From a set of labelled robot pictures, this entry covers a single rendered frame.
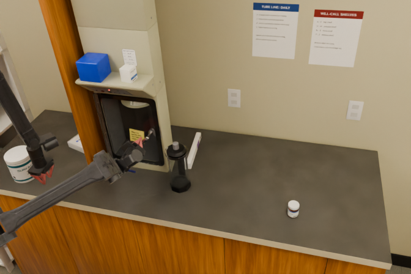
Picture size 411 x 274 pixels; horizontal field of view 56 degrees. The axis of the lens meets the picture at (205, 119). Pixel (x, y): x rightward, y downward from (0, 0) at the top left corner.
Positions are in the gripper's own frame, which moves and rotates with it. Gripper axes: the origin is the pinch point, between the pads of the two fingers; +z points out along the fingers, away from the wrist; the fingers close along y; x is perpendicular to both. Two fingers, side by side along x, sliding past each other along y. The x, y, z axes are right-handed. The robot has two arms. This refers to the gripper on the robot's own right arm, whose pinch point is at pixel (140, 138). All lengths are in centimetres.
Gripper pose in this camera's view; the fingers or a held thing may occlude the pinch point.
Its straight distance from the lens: 187.3
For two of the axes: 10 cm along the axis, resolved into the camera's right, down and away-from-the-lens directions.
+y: -7.2, -6.4, -2.7
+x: -6.5, 4.6, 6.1
